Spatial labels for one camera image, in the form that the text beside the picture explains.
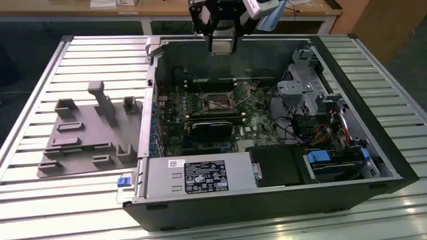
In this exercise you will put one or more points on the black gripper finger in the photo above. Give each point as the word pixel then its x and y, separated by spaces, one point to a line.
pixel 211 40
pixel 236 40

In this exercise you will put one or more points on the silver CPU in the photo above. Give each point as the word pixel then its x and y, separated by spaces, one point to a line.
pixel 222 47

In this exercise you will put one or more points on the CPU socket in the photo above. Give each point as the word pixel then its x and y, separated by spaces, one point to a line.
pixel 218 103

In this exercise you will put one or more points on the black RAM slot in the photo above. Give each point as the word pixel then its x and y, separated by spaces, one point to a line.
pixel 216 114
pixel 216 118

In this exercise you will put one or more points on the grey metal drive cage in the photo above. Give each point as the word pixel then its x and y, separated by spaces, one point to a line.
pixel 301 90

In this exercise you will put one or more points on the white box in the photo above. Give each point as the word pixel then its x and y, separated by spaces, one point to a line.
pixel 103 5
pixel 128 2

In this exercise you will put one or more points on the green motherboard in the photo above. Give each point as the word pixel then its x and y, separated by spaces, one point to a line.
pixel 260 125

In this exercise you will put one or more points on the small black expansion card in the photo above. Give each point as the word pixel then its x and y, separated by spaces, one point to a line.
pixel 210 130

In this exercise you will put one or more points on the small silver heat sink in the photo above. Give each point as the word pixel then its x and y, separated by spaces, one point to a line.
pixel 246 143

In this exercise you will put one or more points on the brown wooden cabinet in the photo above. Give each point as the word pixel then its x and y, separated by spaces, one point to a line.
pixel 383 25

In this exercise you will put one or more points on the wooden desk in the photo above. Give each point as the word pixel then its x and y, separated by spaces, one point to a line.
pixel 67 12

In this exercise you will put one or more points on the black drive bay box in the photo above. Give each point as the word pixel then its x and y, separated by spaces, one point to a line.
pixel 280 165

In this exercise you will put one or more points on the grey parts rack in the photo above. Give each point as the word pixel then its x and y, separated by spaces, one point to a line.
pixel 87 130

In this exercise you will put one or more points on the hard disk in blue carrier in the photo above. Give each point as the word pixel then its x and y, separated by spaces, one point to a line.
pixel 321 156

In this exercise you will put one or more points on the grey power supply unit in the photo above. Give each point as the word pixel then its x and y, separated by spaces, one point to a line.
pixel 167 180

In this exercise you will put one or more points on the blue latch clip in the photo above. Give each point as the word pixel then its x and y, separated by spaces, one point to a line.
pixel 124 181

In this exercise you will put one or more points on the black PC case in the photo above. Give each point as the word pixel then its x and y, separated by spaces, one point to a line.
pixel 234 212

